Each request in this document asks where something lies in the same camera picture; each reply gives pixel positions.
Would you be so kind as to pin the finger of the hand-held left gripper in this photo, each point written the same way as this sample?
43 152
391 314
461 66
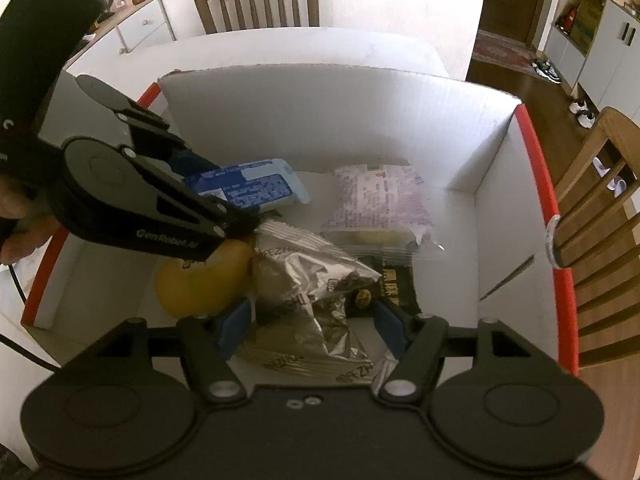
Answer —
200 200
150 132

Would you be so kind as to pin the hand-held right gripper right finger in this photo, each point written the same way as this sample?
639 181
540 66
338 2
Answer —
389 330

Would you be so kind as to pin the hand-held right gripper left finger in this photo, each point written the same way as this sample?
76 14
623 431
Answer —
234 327

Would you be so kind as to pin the black snack packet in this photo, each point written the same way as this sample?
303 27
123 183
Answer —
390 280

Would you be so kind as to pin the blue tissue packet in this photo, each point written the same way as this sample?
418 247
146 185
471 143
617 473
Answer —
250 185

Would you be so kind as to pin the yellow bottle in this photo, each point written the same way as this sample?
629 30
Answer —
200 285

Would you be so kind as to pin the gold foil packet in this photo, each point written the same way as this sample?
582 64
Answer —
300 270

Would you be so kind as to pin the pink snack packet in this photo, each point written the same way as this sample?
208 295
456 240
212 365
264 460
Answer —
375 200

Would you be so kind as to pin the red cardboard box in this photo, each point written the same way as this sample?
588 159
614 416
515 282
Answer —
325 120

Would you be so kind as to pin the white marble desktop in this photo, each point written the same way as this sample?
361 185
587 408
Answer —
300 45

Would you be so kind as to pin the person's left hand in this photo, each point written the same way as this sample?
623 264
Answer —
25 220

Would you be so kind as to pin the white side cabinet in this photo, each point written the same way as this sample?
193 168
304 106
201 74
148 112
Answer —
140 25

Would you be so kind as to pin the white slipper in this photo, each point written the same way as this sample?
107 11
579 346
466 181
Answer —
600 165
620 185

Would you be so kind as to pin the white sneaker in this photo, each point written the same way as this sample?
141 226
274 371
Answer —
586 119
579 106

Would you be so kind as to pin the patterned red rug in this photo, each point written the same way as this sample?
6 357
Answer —
500 50

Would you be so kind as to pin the dark sneaker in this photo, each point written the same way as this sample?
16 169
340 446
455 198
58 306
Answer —
554 75
541 66

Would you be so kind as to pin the brown cardboard carton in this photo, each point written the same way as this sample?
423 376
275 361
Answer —
587 25

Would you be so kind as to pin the white and wood wall cabinet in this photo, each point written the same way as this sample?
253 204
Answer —
615 60

